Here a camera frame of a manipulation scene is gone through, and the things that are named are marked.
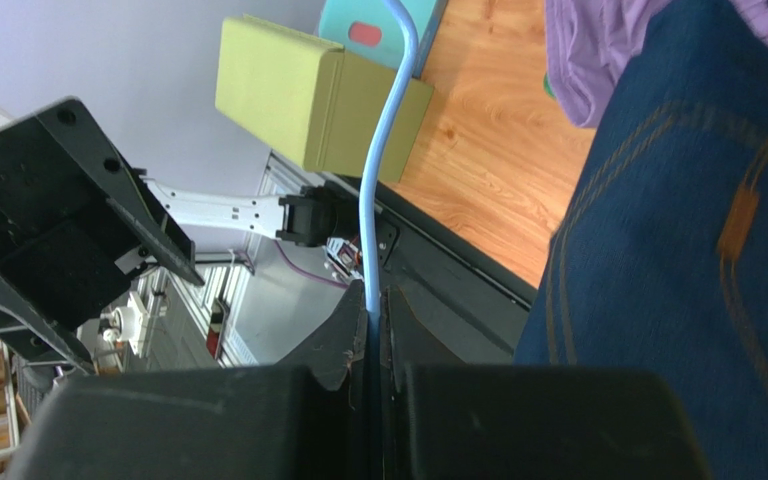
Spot olive green box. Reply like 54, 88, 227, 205
214, 15, 436, 184

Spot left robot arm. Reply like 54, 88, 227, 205
0, 98, 353, 373

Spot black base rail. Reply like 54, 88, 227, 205
376, 185, 536, 364

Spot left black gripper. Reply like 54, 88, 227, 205
0, 97, 205, 374

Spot blue wire hanger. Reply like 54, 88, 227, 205
357, 0, 421, 480

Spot purple trousers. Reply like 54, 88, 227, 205
545, 0, 768, 128

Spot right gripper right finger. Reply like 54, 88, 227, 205
382, 287, 711, 479

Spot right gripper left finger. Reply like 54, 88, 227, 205
5, 283, 368, 479

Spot green plastic tray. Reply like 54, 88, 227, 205
543, 73, 556, 100

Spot dark blue denim garment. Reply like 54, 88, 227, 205
514, 1, 768, 479

